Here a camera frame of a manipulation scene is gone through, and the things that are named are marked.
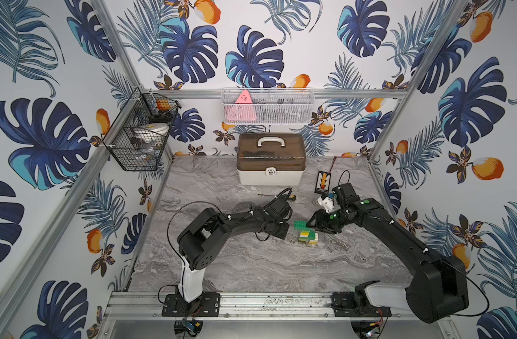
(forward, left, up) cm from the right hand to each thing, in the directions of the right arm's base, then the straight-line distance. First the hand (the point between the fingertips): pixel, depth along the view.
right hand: (313, 225), depth 82 cm
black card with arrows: (+31, -11, -11) cm, 34 cm away
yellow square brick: (-2, +3, -3) cm, 5 cm away
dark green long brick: (-1, +5, +1) cm, 5 cm away
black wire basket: (+25, +69, +22) cm, 76 cm away
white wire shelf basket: (+46, +16, +23) cm, 54 cm away
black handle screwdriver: (+19, +6, -8) cm, 22 cm away
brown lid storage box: (+28, +16, +9) cm, 33 cm away
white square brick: (-2, -2, -8) cm, 8 cm away
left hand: (+3, +10, -9) cm, 14 cm away
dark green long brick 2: (-1, +3, -9) cm, 10 cm away
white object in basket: (+25, +62, +26) cm, 72 cm away
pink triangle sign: (+41, +28, +25) cm, 55 cm away
